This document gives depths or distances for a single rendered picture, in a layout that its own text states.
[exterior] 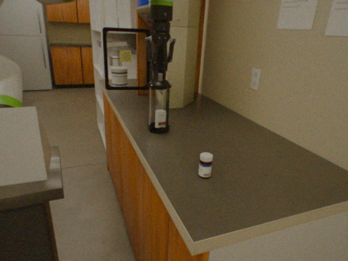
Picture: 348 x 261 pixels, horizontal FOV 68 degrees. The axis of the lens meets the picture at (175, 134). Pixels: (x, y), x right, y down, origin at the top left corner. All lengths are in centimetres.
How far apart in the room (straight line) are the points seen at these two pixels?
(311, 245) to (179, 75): 110
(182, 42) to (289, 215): 111
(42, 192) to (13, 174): 11
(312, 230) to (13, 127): 91
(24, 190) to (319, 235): 90
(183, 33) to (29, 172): 108
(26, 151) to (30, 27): 557
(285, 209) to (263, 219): 9
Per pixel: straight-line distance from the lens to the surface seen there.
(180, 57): 157
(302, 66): 131
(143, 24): 188
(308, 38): 130
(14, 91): 97
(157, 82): 115
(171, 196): 78
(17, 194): 88
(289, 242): 87
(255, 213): 77
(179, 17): 156
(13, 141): 87
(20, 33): 639
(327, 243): 102
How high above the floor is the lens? 140
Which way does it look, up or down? 22 degrees down
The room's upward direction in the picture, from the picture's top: 3 degrees clockwise
